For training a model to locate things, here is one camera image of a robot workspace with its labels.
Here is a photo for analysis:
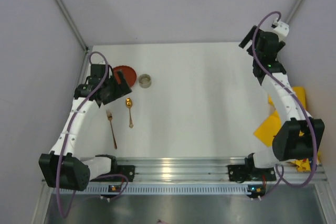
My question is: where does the red plastic plate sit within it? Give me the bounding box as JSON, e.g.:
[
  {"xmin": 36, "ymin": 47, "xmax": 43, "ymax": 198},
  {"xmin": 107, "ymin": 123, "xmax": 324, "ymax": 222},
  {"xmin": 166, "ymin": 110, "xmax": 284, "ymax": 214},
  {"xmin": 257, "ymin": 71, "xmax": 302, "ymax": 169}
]
[{"xmin": 113, "ymin": 65, "xmax": 137, "ymax": 88}]

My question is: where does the yellow Pikachu cloth mat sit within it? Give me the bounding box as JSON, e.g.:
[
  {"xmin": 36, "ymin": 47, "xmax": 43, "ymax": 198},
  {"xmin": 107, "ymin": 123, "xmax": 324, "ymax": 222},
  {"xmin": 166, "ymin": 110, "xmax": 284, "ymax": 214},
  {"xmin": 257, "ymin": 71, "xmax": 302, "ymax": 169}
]
[{"xmin": 254, "ymin": 87, "xmax": 312, "ymax": 172}]

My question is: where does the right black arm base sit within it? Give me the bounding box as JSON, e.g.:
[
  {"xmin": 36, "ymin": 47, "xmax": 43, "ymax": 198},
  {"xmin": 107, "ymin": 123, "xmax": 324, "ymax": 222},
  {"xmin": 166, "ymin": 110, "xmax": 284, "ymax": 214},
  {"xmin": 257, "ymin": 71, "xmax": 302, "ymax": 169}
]
[{"xmin": 227, "ymin": 155, "xmax": 276, "ymax": 183}]

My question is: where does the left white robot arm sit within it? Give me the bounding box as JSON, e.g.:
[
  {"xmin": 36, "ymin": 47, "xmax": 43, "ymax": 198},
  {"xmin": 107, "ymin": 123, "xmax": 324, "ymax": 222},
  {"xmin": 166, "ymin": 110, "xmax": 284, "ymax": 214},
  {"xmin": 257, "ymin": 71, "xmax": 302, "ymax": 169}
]
[{"xmin": 38, "ymin": 64, "xmax": 136, "ymax": 191}]

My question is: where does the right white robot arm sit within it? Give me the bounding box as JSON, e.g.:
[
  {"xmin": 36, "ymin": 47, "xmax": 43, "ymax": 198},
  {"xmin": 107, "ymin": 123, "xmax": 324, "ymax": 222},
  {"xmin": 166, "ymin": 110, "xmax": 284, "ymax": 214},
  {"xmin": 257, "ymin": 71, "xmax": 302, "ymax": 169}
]
[{"xmin": 239, "ymin": 25, "xmax": 325, "ymax": 168}]

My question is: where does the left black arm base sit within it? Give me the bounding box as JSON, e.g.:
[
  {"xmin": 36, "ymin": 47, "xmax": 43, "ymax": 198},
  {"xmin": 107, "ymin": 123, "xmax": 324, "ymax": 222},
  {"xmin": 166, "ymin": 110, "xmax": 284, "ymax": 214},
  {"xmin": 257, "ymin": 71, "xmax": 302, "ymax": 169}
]
[{"xmin": 117, "ymin": 165, "xmax": 135, "ymax": 182}]

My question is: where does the gold spoon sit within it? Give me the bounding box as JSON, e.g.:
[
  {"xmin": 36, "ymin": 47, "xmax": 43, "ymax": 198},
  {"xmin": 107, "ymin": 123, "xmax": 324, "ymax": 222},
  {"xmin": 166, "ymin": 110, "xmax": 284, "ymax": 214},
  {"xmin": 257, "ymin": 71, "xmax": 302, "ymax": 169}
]
[{"xmin": 125, "ymin": 98, "xmax": 133, "ymax": 129}]

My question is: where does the small metal cup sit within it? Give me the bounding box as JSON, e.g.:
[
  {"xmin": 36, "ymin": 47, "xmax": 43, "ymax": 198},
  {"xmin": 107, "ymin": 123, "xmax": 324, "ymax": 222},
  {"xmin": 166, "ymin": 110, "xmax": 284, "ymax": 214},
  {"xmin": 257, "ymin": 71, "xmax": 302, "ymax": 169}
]
[{"xmin": 138, "ymin": 74, "xmax": 152, "ymax": 89}]

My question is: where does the copper fork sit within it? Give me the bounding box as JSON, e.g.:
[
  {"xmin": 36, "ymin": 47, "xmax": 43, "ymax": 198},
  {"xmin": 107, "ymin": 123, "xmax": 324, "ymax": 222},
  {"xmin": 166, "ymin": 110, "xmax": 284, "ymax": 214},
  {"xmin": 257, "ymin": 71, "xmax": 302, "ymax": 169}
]
[{"xmin": 106, "ymin": 110, "xmax": 118, "ymax": 150}]

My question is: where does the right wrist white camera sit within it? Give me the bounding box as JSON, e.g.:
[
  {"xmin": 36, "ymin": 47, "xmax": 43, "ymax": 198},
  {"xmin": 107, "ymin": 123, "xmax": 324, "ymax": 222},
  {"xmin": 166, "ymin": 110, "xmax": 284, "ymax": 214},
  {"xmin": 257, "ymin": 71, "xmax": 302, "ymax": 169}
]
[{"xmin": 271, "ymin": 18, "xmax": 289, "ymax": 41}]

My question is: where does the aluminium mounting rail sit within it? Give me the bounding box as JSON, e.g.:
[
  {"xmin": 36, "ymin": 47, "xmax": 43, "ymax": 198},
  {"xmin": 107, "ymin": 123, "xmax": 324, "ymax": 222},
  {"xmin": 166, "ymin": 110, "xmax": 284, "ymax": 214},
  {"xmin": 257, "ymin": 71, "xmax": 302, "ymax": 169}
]
[{"xmin": 41, "ymin": 156, "xmax": 328, "ymax": 183}]

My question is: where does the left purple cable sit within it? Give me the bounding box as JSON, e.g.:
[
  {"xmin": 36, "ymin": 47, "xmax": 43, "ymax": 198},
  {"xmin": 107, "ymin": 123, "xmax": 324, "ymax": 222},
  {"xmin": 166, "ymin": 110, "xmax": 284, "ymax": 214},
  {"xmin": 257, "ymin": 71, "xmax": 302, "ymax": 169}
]
[{"xmin": 55, "ymin": 51, "xmax": 131, "ymax": 219}]

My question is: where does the purple cable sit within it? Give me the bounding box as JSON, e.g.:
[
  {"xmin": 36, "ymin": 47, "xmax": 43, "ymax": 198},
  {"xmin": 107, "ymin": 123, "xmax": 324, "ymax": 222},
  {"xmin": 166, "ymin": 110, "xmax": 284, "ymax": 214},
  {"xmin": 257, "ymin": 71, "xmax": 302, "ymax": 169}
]
[
  {"xmin": 55, "ymin": 51, "xmax": 131, "ymax": 219},
  {"xmin": 251, "ymin": 11, "xmax": 318, "ymax": 200}
]

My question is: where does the left aluminium frame post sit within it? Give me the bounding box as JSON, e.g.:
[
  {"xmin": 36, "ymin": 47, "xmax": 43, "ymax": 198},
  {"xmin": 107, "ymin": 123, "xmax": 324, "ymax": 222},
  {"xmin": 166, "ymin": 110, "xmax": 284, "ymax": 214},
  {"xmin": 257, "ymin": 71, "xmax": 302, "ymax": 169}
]
[{"xmin": 54, "ymin": 0, "xmax": 88, "ymax": 51}]

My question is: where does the slotted grey cable duct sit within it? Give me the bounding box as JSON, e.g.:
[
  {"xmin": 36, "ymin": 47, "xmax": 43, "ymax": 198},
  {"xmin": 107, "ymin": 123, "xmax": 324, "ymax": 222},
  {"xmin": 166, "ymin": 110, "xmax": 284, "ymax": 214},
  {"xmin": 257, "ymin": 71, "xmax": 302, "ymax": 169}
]
[{"xmin": 76, "ymin": 183, "xmax": 264, "ymax": 195}]

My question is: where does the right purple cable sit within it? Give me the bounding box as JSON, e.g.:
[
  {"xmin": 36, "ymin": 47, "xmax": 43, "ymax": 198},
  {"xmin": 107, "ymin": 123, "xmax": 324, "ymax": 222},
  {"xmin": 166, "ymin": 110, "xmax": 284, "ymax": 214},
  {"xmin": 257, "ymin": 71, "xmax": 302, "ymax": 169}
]
[{"xmin": 251, "ymin": 11, "xmax": 318, "ymax": 200}]

